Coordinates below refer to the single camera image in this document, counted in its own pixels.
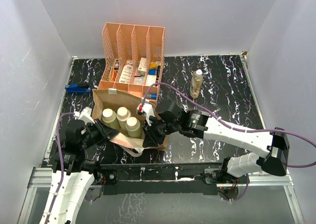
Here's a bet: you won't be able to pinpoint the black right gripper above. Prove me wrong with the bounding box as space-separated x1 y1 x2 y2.
142 116 180 148

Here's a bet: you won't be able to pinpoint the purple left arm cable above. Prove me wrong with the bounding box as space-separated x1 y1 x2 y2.
44 112 79 222

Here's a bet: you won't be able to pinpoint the clear bottle amber liquid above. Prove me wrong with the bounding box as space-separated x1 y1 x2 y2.
190 69 203 99

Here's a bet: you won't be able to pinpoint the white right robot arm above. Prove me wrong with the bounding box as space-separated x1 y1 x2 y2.
136 101 289 183

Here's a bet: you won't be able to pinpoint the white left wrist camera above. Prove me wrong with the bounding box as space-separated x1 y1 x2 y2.
74 107 95 125

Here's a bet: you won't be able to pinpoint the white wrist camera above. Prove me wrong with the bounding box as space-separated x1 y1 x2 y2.
136 97 156 126
74 107 95 125

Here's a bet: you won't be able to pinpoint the green bottle beige cap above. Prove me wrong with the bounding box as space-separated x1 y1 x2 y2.
125 117 142 138
117 107 131 131
102 108 120 130

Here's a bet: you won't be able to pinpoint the yellow blue small boxes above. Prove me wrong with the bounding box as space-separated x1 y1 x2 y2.
148 61 161 77

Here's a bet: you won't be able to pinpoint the white red small box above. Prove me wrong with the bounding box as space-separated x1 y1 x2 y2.
136 57 147 76

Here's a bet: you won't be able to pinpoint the white medicine box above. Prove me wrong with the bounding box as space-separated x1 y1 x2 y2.
118 64 133 84

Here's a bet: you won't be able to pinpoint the white box with icons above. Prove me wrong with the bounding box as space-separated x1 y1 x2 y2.
145 75 157 86

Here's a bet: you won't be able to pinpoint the blue stapler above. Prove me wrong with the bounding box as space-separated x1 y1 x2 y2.
65 83 92 93

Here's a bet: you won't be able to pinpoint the grey blue cylinder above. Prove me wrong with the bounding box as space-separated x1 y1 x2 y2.
146 93 157 100

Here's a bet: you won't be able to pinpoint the green bottle beige cap middle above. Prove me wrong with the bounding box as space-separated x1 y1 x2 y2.
117 107 131 131

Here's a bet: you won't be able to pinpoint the orange items in organizer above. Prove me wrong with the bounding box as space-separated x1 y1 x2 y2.
106 58 119 82

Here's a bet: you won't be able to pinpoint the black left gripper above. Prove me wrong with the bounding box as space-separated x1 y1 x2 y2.
79 118 119 149

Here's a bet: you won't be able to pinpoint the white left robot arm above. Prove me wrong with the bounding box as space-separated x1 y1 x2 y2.
40 120 119 224

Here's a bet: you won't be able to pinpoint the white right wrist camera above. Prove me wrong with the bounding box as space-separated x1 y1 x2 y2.
136 97 156 126

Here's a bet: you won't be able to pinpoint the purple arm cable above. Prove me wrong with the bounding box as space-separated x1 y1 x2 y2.
143 82 316 202
44 112 79 222

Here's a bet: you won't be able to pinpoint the brown canvas tote bag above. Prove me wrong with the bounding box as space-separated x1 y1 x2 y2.
92 89 168 157

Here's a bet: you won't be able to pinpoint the green bottle beige cap right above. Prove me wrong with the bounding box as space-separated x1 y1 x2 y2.
125 117 142 138

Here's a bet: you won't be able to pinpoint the pink plastic file organizer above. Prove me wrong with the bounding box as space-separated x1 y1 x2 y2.
98 23 165 103

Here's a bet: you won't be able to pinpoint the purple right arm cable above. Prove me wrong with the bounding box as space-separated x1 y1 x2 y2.
143 82 316 202

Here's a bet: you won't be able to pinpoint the green bottle beige cap left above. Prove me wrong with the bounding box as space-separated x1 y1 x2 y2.
102 108 120 130

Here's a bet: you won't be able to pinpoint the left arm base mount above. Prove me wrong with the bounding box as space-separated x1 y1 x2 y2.
92 169 118 186

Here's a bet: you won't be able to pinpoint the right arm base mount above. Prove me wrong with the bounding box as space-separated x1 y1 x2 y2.
201 168 247 188

